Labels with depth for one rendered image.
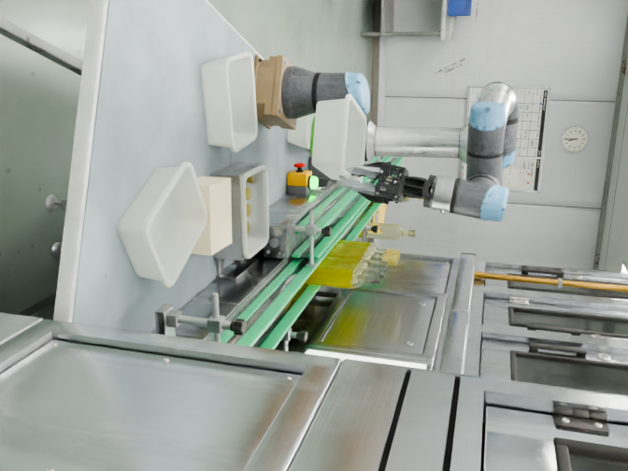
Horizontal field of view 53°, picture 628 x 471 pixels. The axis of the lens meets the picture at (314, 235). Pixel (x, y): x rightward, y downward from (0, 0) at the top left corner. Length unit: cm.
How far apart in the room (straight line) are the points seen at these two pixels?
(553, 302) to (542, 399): 138
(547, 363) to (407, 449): 114
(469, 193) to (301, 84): 68
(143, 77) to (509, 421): 91
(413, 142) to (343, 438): 120
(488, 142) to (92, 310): 86
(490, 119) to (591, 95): 630
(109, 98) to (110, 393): 56
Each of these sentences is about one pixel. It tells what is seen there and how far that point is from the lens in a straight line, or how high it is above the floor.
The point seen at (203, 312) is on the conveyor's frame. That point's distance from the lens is 146.
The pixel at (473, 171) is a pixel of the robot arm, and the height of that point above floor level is 138.
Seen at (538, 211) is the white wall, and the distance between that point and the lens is 784.
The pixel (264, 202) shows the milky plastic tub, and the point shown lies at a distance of 173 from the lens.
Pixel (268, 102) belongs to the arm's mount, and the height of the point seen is 80.
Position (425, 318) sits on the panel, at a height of 127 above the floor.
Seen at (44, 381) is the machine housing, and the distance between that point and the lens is 93.
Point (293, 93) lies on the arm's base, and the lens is 182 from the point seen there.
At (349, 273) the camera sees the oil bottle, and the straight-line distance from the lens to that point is 180.
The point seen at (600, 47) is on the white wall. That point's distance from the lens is 766.
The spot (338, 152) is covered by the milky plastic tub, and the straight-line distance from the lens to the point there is 134.
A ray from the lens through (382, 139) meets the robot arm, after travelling 182.
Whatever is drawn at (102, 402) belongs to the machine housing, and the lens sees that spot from 86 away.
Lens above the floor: 142
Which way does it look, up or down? 15 degrees down
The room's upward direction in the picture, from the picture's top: 95 degrees clockwise
